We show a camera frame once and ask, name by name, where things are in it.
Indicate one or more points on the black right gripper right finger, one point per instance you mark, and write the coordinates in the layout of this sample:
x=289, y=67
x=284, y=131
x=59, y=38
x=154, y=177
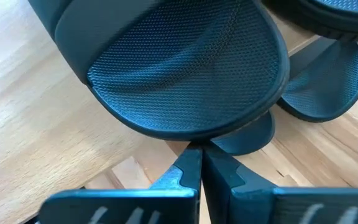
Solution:
x=222, y=186

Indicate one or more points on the black rubber slide sandal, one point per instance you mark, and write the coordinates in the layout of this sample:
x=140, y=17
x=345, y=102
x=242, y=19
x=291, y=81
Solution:
x=328, y=84
x=337, y=18
x=247, y=140
x=182, y=77

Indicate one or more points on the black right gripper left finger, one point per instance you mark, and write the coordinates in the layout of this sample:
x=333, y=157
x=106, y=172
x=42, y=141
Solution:
x=185, y=177

